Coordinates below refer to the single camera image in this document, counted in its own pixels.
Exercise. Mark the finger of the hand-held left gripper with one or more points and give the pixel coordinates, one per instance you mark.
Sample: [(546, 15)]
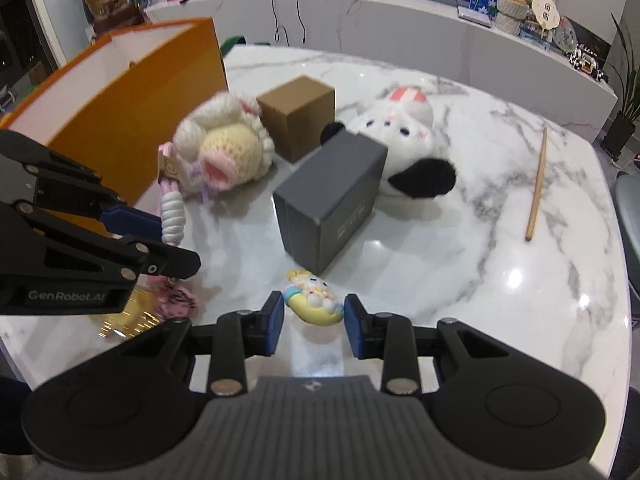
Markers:
[(130, 219), (160, 262)]

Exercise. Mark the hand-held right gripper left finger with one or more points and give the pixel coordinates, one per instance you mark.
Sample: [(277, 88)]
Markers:
[(274, 322)]

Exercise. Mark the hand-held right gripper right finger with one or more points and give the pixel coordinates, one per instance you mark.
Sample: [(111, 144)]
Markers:
[(352, 325)]

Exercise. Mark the pink cat charm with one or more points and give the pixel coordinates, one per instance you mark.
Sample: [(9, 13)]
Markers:
[(177, 300)]

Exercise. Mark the pastel moon figurine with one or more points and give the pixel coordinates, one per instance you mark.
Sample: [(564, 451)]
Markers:
[(315, 305)]

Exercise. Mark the gold cat charm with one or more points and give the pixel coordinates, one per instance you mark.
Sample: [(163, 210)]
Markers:
[(132, 312)]

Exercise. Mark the orange cardboard box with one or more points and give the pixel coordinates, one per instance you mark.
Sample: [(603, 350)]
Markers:
[(150, 110)]

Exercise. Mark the cream crochet bunny toy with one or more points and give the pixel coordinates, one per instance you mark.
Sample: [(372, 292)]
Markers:
[(225, 150)]

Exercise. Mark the panda plush toy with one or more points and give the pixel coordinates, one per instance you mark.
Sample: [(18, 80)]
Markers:
[(405, 135)]

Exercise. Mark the brown cardboard box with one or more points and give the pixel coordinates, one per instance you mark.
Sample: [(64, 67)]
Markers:
[(300, 110)]

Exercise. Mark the white marble desktop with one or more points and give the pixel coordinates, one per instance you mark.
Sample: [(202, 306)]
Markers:
[(475, 270)]

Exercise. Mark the dark grey box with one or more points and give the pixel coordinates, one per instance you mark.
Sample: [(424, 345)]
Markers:
[(330, 185)]

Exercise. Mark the wooden stick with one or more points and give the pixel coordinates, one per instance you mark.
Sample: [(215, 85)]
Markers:
[(536, 185)]

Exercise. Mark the grey round chair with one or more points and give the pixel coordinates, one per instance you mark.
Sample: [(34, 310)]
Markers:
[(631, 230)]

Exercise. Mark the white marble counter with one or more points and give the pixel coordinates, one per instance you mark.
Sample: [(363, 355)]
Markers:
[(400, 25)]

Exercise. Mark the potted long-leaf plant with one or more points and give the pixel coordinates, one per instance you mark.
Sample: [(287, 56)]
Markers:
[(622, 130)]

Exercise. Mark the black and white cow toy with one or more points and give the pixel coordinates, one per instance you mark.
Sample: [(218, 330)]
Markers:
[(587, 65)]

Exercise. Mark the patterned round hand fan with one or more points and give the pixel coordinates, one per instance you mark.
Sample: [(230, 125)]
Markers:
[(565, 35)]

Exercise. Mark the white round hand fan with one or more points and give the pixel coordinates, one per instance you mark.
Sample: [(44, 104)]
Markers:
[(542, 10)]

